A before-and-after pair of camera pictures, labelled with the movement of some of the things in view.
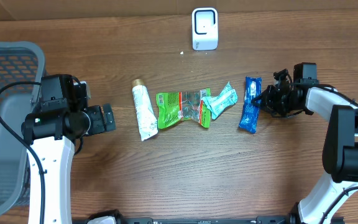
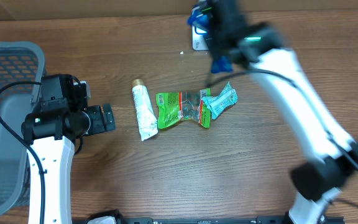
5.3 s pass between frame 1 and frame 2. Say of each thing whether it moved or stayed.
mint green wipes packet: stayed
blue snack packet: moved
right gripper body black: moved
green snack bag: stayed
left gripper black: stayed
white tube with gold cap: stayed
